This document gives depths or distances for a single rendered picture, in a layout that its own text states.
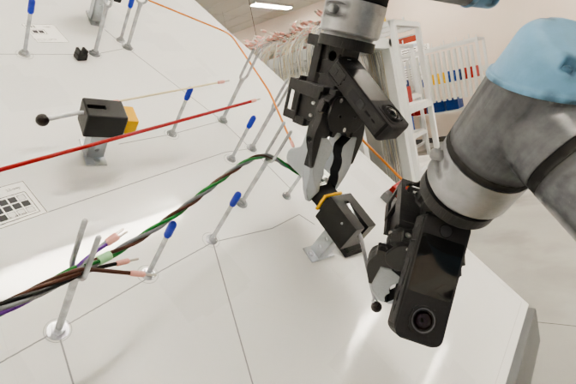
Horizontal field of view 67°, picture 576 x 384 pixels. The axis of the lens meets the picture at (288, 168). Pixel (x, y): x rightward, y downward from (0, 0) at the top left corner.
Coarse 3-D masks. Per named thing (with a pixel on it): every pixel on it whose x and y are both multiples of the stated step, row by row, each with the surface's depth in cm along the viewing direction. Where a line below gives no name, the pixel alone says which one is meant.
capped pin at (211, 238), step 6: (240, 192) 48; (234, 198) 48; (234, 204) 48; (228, 210) 49; (222, 222) 50; (216, 228) 51; (210, 234) 53; (216, 234) 52; (210, 240) 52; (216, 240) 53
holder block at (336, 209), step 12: (324, 204) 56; (336, 204) 54; (324, 216) 56; (336, 216) 54; (348, 216) 54; (360, 216) 55; (324, 228) 56; (336, 228) 55; (348, 228) 53; (360, 228) 53; (372, 228) 55; (336, 240) 55; (348, 240) 54
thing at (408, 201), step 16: (400, 192) 46; (416, 192) 46; (432, 192) 38; (400, 208) 44; (416, 208) 44; (432, 208) 38; (448, 208) 37; (384, 224) 49; (400, 224) 43; (464, 224) 37; (480, 224) 37; (400, 240) 42; (400, 256) 43
